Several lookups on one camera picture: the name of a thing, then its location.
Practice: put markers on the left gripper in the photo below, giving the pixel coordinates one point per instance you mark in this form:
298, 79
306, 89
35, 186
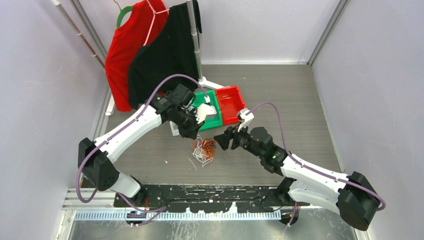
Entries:
192, 131

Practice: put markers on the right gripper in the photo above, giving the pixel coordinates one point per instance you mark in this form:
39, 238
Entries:
224, 139

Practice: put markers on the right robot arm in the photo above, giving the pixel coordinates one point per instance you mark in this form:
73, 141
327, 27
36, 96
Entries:
350, 196

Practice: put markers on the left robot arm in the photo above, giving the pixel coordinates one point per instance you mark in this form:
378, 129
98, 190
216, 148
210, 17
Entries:
96, 158

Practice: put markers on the grey plastic bin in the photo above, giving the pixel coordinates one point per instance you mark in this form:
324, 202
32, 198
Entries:
174, 129

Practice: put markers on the red plastic bin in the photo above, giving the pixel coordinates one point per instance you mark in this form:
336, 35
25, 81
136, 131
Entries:
230, 102

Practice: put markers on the white clothes rack stand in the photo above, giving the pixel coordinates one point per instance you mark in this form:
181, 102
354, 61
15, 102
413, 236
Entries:
202, 80

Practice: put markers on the black t-shirt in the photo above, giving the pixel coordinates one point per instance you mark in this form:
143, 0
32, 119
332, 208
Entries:
171, 52

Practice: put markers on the red t-shirt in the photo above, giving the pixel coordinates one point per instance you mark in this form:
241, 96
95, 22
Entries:
125, 44

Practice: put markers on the pink hanger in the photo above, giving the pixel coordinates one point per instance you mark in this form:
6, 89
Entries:
154, 12

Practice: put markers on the green hanger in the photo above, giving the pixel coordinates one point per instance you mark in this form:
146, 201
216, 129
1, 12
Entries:
122, 13

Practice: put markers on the red white rod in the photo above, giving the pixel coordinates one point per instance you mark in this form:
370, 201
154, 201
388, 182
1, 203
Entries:
76, 30

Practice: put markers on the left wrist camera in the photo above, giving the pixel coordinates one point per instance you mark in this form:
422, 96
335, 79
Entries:
205, 111

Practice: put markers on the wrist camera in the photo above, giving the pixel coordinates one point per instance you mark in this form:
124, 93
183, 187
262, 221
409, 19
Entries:
205, 111
245, 117

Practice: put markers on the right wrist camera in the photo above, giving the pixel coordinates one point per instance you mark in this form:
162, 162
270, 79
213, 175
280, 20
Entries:
245, 117

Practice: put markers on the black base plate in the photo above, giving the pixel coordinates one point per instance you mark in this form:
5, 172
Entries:
213, 198

